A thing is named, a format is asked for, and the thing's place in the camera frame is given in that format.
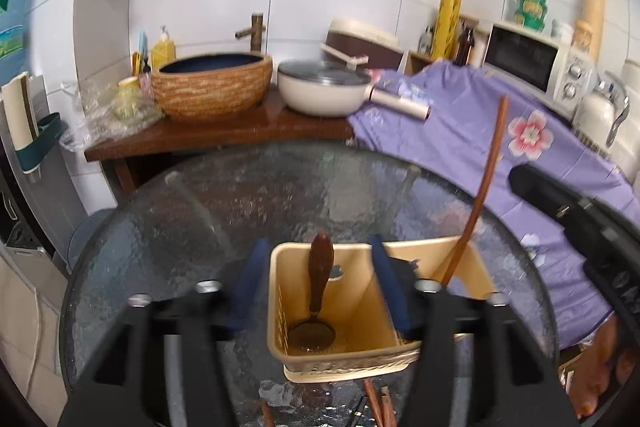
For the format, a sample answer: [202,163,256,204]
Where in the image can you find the cutting boards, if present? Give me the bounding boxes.
[0,74,51,158]

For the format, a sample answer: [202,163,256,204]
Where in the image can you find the brown and cream rice cooker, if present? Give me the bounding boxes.
[326,19,404,70]

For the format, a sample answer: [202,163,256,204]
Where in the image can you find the wooden handled dark spoon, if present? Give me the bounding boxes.
[287,232,337,354]

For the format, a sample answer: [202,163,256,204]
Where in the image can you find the white rice paddle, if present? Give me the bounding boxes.
[320,43,370,68]

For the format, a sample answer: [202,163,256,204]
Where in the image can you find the person's right hand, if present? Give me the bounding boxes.
[574,317,640,417]

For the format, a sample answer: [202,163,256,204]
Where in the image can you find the woven basin sink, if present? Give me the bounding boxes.
[150,52,274,122]

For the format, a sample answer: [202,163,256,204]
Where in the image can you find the wooden vanity counter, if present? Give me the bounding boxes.
[84,84,357,192]

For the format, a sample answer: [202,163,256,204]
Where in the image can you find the green wall rack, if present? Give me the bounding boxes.
[14,112,70,184]

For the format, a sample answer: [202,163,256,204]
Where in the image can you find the yellow soap pump bottle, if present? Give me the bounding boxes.
[151,26,177,68]

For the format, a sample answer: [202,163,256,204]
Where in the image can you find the stack of green cups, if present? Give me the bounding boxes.
[515,0,549,30]

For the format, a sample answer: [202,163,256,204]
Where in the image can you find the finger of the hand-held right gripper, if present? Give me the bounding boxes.
[509,162,597,229]

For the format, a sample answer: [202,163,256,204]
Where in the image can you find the clear plastic bags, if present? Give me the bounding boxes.
[61,77,165,152]

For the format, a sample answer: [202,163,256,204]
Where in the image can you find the yellow wrap roll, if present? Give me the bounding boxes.
[430,0,462,60]

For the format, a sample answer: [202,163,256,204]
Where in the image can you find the dark brown bottle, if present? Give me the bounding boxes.
[454,27,477,66]

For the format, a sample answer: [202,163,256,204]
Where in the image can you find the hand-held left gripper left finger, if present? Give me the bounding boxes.
[57,237,273,427]

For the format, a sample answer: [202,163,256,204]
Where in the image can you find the white kettle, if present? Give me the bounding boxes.
[574,73,632,148]

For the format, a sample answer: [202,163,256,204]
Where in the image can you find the purple floral cloth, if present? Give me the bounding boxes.
[347,59,636,350]

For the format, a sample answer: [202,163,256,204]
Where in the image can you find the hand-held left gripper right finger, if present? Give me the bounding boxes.
[370,234,581,427]

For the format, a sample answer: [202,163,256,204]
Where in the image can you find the cream plastic utensil holder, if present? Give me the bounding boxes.
[267,237,501,383]

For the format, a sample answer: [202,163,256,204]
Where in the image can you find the cream pan with glass lid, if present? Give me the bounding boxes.
[276,59,432,121]

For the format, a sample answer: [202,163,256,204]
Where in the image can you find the blue hanging bag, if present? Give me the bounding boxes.
[0,0,37,74]

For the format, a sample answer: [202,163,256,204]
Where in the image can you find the white microwave oven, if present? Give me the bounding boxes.
[481,21,597,108]

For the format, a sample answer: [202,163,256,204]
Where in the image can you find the bamboo style faucet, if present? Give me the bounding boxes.
[235,13,266,54]

